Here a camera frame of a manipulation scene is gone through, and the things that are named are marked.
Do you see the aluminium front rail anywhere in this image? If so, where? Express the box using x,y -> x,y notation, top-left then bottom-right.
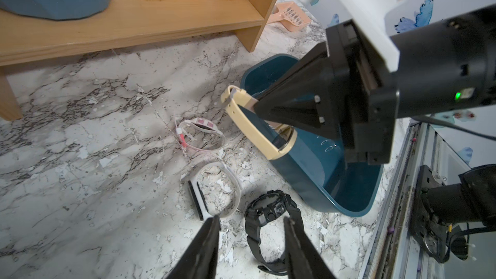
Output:
358,121 -> 453,278

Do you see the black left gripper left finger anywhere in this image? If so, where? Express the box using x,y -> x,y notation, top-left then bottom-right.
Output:
167,215 -> 220,279

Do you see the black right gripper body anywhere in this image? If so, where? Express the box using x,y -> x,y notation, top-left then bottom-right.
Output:
326,6 -> 495,165

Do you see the wooden plant shelf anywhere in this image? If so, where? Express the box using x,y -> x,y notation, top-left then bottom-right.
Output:
0,0 -> 284,121

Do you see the pink strap watch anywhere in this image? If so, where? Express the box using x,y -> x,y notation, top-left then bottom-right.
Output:
175,117 -> 226,152

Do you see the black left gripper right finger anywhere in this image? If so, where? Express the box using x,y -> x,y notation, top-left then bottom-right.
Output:
284,217 -> 336,279

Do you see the dark teal storage box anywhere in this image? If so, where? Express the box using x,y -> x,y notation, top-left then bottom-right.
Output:
240,54 -> 382,217

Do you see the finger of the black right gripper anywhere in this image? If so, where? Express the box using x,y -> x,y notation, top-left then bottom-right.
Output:
254,42 -> 347,140

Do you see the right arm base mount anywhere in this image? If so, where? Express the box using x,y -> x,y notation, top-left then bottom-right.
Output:
409,164 -> 495,264

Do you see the beige strap watch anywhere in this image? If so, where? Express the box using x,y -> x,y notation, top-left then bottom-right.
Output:
221,85 -> 297,160

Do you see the black digital watch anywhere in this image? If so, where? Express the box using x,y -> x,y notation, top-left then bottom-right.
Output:
244,190 -> 304,276

